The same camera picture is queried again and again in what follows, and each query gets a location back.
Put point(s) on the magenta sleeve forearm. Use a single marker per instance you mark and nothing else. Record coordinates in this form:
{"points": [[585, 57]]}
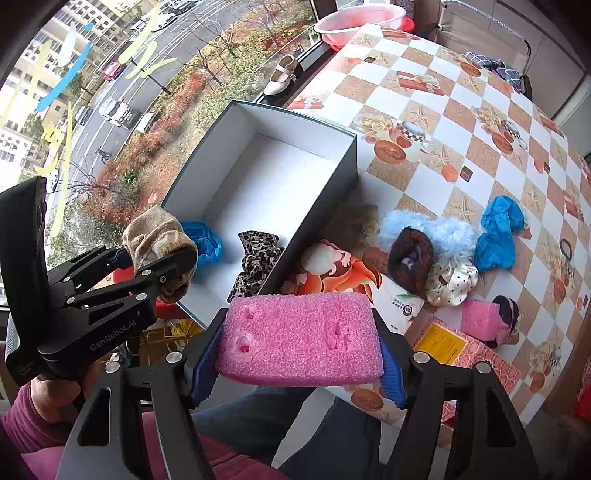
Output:
{"points": [[24, 430]]}

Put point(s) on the person's left hand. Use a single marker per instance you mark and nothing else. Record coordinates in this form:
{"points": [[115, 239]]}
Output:
{"points": [[54, 399]]}

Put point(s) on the dark red knitted hat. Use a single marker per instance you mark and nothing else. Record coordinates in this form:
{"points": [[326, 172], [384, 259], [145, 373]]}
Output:
{"points": [[410, 261]]}

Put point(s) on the blue cloth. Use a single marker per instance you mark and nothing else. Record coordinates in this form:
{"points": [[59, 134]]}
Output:
{"points": [[495, 248], [209, 246]]}

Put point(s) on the grey cardboard storage box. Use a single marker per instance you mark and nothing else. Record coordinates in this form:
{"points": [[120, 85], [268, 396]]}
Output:
{"points": [[262, 168]]}

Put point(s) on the light blue fluffy fabric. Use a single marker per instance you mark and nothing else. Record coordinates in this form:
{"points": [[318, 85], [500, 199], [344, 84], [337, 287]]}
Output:
{"points": [[452, 239]]}

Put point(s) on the beige knitted sock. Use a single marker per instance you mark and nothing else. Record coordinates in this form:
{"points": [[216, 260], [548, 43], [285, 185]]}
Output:
{"points": [[152, 236]]}

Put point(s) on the red patterned tissue box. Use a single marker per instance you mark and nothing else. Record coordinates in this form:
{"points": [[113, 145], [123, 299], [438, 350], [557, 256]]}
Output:
{"points": [[451, 347]]}

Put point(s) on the cream shoe near basin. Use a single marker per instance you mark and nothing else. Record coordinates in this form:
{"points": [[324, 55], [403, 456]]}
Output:
{"points": [[285, 74]]}

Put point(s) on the red embroidered cushion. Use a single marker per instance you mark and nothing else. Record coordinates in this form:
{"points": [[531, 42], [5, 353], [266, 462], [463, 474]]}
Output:
{"points": [[582, 406]]}

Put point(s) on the white floral snack bag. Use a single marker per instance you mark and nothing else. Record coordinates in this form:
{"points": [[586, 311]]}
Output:
{"points": [[324, 268]]}

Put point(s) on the person's denim leg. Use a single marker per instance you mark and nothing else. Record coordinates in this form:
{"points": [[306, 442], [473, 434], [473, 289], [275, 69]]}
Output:
{"points": [[242, 437]]}

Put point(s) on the plaid folded cloth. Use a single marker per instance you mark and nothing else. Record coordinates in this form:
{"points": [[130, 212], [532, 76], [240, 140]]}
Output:
{"points": [[496, 66]]}

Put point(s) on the yellow wire basket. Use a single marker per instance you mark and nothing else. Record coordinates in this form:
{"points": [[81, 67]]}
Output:
{"points": [[166, 336]]}

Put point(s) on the red plastic basin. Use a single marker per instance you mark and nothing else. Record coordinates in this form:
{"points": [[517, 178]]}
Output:
{"points": [[407, 26]]}

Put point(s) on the pink sponge block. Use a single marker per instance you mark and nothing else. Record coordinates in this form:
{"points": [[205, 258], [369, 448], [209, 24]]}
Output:
{"points": [[324, 339]]}

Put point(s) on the cream polka dot scrunchie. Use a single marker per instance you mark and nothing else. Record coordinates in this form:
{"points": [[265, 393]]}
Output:
{"points": [[449, 283]]}

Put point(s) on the checkered patterned tablecloth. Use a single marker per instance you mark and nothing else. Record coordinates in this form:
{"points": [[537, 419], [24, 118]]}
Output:
{"points": [[439, 136]]}

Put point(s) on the pink plastic basin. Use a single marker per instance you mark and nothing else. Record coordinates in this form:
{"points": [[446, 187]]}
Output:
{"points": [[340, 27]]}

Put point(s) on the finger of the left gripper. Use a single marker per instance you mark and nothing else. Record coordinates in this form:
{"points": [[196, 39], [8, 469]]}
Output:
{"points": [[114, 258], [167, 278]]}

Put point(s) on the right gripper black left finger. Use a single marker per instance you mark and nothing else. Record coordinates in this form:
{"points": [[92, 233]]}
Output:
{"points": [[108, 440]]}

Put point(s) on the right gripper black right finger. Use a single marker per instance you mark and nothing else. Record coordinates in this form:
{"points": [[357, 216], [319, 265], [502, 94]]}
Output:
{"points": [[488, 441]]}

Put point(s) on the leopard print scrunchie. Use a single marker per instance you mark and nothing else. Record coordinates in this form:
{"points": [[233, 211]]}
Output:
{"points": [[262, 251]]}

